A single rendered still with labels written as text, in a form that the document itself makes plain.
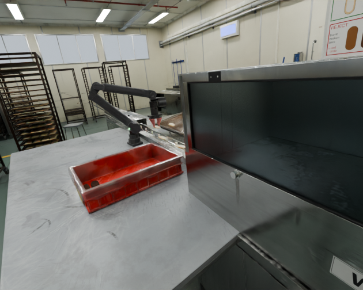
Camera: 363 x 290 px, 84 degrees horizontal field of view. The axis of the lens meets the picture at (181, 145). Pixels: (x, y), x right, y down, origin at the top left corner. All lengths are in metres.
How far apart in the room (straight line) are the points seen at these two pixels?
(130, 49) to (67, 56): 2.27
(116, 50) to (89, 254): 8.36
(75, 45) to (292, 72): 8.34
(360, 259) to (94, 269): 0.60
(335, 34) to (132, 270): 1.40
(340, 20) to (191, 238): 1.26
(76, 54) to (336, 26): 7.91
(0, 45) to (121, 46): 3.62
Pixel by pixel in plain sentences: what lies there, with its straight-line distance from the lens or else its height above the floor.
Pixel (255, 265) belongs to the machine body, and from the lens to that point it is 0.74.
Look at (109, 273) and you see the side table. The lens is 0.67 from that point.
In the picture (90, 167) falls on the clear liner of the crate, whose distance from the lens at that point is 1.15.
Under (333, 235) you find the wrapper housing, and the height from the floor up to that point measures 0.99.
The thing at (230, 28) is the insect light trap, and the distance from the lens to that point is 6.13.
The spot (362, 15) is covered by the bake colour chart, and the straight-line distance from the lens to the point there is 1.41.
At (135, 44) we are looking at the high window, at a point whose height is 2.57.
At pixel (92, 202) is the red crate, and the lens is 0.89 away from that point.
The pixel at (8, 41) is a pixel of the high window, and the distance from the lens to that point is 8.61.
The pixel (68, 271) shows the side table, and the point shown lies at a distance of 0.73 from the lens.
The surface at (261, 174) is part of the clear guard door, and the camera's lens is 0.54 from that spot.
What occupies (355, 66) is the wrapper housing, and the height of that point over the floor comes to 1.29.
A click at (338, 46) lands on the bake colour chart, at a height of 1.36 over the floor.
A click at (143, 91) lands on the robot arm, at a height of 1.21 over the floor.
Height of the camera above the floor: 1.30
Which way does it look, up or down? 19 degrees down
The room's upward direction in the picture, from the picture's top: 6 degrees counter-clockwise
